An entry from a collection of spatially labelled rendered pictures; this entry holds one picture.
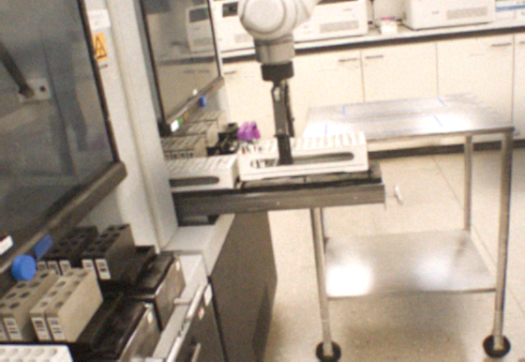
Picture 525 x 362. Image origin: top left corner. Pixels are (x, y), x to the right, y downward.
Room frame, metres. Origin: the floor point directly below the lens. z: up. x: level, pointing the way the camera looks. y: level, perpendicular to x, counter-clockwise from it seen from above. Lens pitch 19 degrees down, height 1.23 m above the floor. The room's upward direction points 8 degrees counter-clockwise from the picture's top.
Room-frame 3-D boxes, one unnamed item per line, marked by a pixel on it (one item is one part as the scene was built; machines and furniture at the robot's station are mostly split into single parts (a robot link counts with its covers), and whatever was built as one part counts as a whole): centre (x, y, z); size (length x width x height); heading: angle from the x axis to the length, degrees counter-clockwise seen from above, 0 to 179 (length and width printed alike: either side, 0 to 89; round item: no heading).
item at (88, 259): (0.75, 0.30, 0.85); 0.12 x 0.02 x 0.06; 169
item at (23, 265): (0.49, 0.30, 0.98); 0.03 x 0.01 x 0.03; 170
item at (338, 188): (1.11, 0.05, 0.78); 0.73 x 0.14 x 0.09; 80
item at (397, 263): (1.50, -0.45, 0.41); 0.67 x 0.46 x 0.82; 80
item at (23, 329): (0.61, 0.37, 0.85); 0.12 x 0.02 x 0.06; 170
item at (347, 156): (1.09, -0.09, 0.86); 0.30 x 0.10 x 0.06; 80
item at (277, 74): (1.10, -0.06, 1.04); 0.08 x 0.07 x 0.09; 170
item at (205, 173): (1.14, 0.22, 0.83); 0.30 x 0.10 x 0.06; 80
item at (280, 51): (1.10, -0.06, 1.12); 0.09 x 0.09 x 0.06
